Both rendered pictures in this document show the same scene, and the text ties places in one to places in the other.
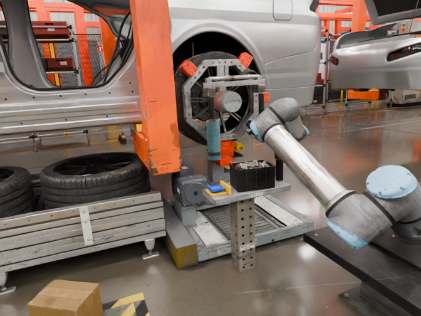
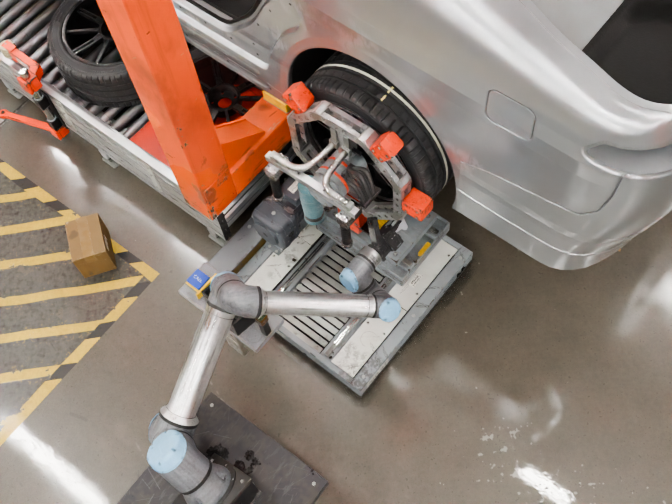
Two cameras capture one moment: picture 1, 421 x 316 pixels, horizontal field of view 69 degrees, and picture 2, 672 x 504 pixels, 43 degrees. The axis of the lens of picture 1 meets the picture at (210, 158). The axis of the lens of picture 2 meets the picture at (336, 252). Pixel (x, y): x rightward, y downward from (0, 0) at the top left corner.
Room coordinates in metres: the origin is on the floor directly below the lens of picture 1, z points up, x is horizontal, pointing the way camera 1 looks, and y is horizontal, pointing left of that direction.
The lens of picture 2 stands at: (1.35, -1.74, 3.57)
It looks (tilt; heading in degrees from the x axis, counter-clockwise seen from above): 62 degrees down; 68
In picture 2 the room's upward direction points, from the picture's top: 9 degrees counter-clockwise
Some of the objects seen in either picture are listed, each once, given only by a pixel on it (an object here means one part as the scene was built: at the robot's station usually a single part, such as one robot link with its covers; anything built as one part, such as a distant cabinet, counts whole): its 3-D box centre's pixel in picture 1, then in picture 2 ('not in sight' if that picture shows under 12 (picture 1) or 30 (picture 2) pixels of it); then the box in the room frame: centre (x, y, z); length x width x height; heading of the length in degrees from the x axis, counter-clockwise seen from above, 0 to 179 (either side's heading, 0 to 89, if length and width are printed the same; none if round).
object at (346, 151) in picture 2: (242, 72); (346, 172); (2.05, -0.23, 1.03); 0.19 x 0.18 x 0.11; 21
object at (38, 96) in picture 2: not in sight; (43, 103); (1.21, 1.35, 0.30); 0.09 x 0.05 x 0.50; 111
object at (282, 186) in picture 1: (246, 189); (230, 306); (1.49, -0.18, 0.44); 0.43 x 0.17 x 0.03; 111
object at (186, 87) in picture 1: (222, 101); (349, 163); (2.13, -0.10, 0.85); 0.54 x 0.07 x 0.54; 111
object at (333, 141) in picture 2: (213, 73); (303, 144); (1.98, -0.05, 1.03); 0.19 x 0.18 x 0.11; 21
